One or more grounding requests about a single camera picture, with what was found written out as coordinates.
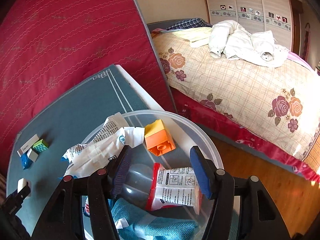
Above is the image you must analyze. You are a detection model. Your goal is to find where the white plastic bag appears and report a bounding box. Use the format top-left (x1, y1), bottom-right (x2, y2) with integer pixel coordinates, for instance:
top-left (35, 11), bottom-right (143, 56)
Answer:
top-left (63, 113), bottom-right (144, 178)

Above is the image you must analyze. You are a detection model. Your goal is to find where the red white snack packet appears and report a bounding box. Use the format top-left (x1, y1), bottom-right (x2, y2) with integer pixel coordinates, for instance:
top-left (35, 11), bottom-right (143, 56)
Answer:
top-left (145, 163), bottom-right (202, 215)

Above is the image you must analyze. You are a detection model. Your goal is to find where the orange toy brick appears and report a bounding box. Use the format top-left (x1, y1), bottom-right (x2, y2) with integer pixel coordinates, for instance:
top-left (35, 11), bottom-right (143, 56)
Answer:
top-left (144, 119), bottom-right (176, 157)

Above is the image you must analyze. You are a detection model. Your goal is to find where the white sponge block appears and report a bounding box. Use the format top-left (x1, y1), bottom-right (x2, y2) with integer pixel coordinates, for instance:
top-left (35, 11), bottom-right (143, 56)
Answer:
top-left (17, 178), bottom-right (31, 192)

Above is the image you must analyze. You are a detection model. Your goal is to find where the blue cracker snack packet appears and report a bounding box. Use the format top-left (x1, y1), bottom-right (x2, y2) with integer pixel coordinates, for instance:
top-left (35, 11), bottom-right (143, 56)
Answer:
top-left (83, 197), bottom-right (90, 217)

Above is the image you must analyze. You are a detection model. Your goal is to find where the teal cloth pouch with ribbon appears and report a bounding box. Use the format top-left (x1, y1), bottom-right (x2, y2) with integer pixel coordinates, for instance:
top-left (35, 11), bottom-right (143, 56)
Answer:
top-left (108, 198), bottom-right (198, 239)

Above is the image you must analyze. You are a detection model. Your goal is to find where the blue foil snack packet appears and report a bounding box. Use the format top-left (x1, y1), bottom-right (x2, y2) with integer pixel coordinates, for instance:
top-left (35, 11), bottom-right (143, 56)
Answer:
top-left (21, 153), bottom-right (33, 170)

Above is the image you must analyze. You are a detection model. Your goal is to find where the blue and grey box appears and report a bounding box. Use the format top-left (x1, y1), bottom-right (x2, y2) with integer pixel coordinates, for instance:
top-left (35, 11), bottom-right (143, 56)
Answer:
top-left (17, 134), bottom-right (39, 157)

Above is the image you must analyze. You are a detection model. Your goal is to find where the green dotted block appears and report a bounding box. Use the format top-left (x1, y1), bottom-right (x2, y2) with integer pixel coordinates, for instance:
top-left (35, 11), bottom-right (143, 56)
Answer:
top-left (32, 139), bottom-right (49, 154)

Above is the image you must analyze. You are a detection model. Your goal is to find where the white zigzag pattern block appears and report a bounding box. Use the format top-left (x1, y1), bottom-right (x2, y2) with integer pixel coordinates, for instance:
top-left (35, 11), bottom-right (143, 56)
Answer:
top-left (27, 148), bottom-right (39, 163)

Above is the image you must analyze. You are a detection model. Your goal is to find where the clear plastic bowl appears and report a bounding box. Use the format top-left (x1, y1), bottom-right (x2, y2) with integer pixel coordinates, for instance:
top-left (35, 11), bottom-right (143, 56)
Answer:
top-left (75, 109), bottom-right (225, 240)

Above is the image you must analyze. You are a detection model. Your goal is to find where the teal table mat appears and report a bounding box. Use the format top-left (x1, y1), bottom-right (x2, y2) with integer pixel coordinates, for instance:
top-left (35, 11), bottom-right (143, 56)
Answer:
top-left (6, 64), bottom-right (241, 240)

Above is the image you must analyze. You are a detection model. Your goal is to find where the floral plaid bed cover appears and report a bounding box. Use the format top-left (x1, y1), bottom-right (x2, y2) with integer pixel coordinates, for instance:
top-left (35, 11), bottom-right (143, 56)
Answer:
top-left (152, 33), bottom-right (319, 168)

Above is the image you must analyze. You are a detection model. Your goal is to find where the white crumpled blanket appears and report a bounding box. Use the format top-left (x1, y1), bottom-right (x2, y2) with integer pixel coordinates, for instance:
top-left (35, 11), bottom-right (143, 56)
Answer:
top-left (174, 20), bottom-right (290, 68)

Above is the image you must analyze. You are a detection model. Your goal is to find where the red quilted mattress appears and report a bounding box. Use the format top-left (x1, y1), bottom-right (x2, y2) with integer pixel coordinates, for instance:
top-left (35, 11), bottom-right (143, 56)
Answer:
top-left (1, 0), bottom-right (176, 174)

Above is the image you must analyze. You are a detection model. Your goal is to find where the blue checked pillow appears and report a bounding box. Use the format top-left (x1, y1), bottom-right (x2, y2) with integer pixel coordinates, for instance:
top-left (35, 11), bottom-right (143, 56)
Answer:
top-left (166, 18), bottom-right (213, 30)

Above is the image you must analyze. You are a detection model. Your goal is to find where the wardrobe with sliding doors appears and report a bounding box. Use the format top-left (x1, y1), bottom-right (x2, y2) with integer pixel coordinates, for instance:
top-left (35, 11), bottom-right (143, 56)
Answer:
top-left (206, 0), bottom-right (302, 54)

